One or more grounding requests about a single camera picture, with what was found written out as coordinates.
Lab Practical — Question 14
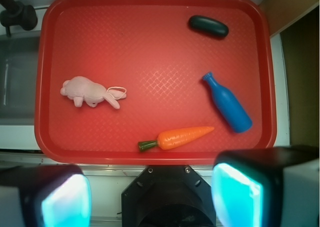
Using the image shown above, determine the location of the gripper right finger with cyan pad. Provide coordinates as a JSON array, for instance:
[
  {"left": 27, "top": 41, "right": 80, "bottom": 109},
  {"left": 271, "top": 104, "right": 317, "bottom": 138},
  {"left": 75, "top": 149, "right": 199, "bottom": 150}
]
[{"left": 211, "top": 145, "right": 320, "bottom": 227}]

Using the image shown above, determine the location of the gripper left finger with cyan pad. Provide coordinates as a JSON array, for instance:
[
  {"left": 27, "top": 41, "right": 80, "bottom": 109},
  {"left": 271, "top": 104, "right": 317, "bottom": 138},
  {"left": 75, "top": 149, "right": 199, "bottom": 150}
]
[{"left": 0, "top": 164, "right": 92, "bottom": 227}]

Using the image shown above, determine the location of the pink plush bunny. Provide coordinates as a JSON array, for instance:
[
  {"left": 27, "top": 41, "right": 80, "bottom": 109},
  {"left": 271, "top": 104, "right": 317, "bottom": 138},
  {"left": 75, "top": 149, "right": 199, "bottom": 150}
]
[{"left": 60, "top": 76, "right": 127, "bottom": 110}]

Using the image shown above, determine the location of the blue toy bottle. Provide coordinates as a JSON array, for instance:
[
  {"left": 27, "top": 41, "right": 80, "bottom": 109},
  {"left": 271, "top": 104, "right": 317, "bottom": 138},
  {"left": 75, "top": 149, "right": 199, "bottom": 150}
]
[{"left": 202, "top": 72, "right": 253, "bottom": 134}]

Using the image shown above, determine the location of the orange toy carrot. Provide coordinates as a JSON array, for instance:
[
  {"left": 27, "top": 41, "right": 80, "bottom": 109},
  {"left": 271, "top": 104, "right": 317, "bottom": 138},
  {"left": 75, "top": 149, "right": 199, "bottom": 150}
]
[{"left": 137, "top": 126, "right": 215, "bottom": 152}]

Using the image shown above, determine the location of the steel sink basin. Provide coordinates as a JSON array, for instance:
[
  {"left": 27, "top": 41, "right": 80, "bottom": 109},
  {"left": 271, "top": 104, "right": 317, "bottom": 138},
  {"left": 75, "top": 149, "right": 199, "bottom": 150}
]
[{"left": 0, "top": 36, "right": 40, "bottom": 126}]

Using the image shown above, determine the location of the dark green oval toy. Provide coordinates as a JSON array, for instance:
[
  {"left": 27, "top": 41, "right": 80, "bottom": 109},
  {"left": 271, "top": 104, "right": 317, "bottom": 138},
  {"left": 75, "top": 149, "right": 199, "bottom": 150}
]
[{"left": 188, "top": 15, "right": 229, "bottom": 38}]

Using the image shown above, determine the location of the red plastic tray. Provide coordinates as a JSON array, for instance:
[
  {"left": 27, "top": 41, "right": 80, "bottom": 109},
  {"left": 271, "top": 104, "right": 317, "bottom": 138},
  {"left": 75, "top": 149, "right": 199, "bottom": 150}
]
[{"left": 34, "top": 0, "right": 277, "bottom": 165}]

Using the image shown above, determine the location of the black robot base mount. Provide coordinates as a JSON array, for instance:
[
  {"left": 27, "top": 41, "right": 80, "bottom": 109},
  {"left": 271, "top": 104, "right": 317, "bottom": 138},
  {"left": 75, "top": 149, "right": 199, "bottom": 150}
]
[{"left": 121, "top": 165, "right": 217, "bottom": 227}]

